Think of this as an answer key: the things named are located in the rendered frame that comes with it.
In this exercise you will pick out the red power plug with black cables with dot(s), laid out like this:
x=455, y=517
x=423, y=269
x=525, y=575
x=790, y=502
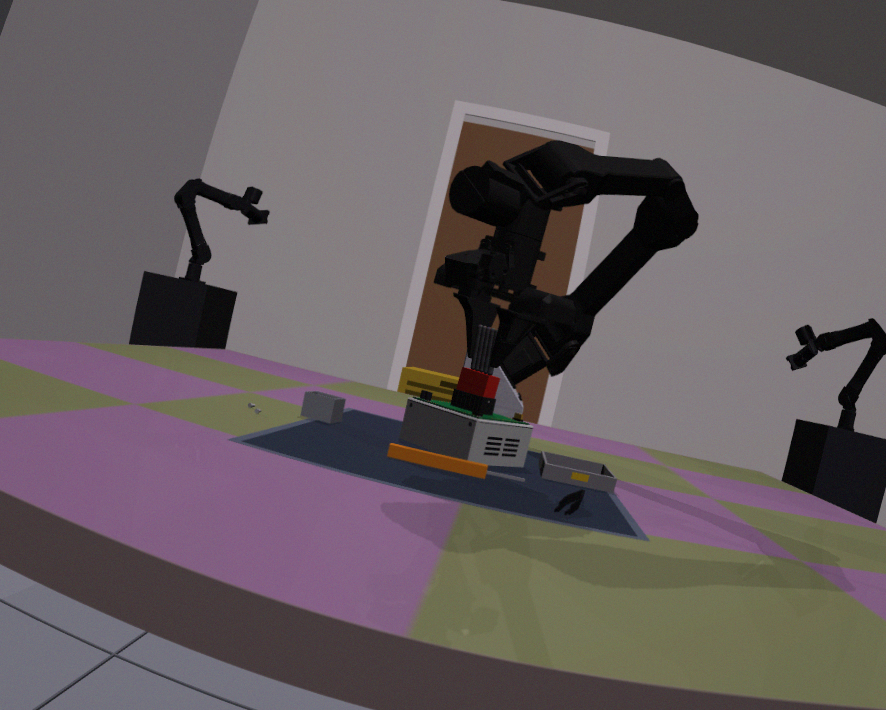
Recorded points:
x=479, y=380

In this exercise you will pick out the dark blue work mat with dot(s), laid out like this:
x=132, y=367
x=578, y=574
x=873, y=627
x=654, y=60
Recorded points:
x=358, y=446

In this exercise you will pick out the green circuit board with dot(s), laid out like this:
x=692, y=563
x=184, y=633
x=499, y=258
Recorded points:
x=469, y=413

